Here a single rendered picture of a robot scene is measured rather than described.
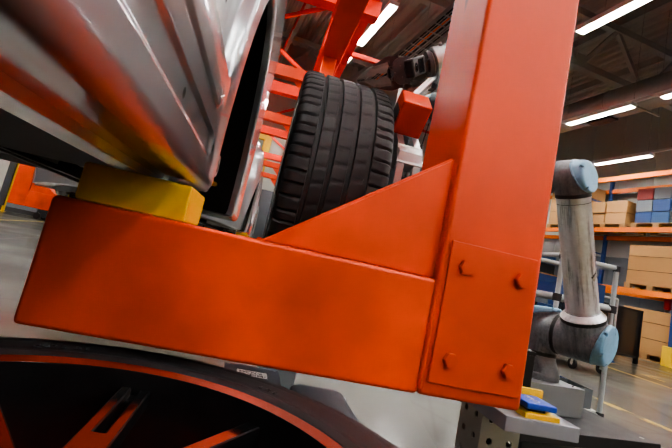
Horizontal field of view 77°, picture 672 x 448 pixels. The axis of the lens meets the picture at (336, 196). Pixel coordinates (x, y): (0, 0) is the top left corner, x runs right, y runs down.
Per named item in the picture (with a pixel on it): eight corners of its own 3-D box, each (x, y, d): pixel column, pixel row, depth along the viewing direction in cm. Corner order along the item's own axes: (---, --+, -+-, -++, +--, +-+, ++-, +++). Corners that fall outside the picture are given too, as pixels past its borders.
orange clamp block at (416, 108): (388, 119, 113) (401, 88, 108) (416, 127, 114) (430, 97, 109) (390, 132, 107) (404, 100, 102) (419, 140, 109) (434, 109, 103)
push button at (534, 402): (506, 401, 93) (507, 390, 93) (534, 406, 94) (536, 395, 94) (526, 413, 86) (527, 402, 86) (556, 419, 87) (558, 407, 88)
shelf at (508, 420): (420, 367, 126) (422, 357, 126) (473, 377, 129) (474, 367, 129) (504, 431, 84) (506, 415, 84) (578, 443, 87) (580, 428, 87)
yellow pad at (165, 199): (109, 206, 68) (118, 176, 68) (198, 226, 70) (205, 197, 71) (72, 197, 54) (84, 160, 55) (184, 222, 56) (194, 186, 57)
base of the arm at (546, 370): (529, 369, 181) (532, 345, 182) (570, 385, 164) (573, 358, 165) (496, 364, 174) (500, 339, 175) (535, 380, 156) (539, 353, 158)
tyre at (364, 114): (270, 199, 168) (313, 36, 129) (328, 213, 172) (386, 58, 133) (236, 349, 115) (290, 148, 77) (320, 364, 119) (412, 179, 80)
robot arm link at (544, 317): (527, 344, 181) (533, 303, 183) (569, 357, 167) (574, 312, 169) (507, 342, 172) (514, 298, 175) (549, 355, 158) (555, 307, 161)
